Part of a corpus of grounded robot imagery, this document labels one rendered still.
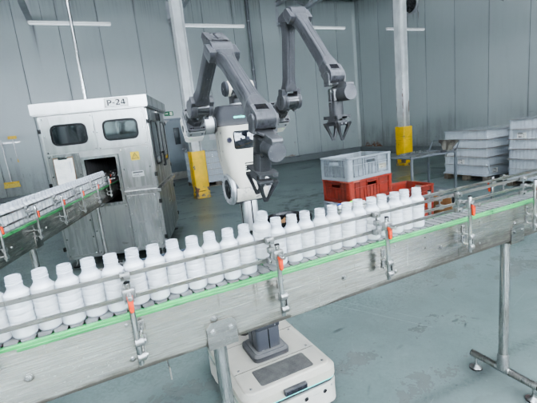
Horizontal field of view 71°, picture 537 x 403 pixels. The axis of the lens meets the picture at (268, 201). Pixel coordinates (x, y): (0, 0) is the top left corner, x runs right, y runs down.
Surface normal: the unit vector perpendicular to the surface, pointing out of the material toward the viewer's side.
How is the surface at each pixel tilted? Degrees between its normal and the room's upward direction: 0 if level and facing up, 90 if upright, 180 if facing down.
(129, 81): 90
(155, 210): 90
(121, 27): 90
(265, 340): 90
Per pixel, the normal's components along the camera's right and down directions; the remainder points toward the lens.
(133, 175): 0.14, 0.18
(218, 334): 0.44, 0.13
